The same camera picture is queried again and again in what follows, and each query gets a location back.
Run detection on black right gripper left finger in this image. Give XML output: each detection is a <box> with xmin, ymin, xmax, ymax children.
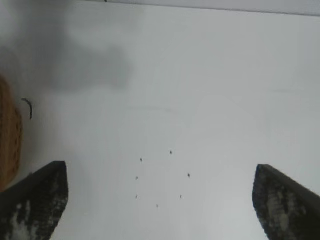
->
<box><xmin>0</xmin><ymin>160</ymin><xmax>69</xmax><ymax>240</ymax></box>

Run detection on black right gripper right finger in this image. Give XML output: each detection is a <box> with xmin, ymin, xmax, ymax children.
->
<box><xmin>251</xmin><ymin>163</ymin><xmax>320</xmax><ymax>240</ymax></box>

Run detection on brown woven wicker basket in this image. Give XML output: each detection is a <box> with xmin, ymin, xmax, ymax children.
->
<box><xmin>0</xmin><ymin>74</ymin><xmax>24</xmax><ymax>193</ymax></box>

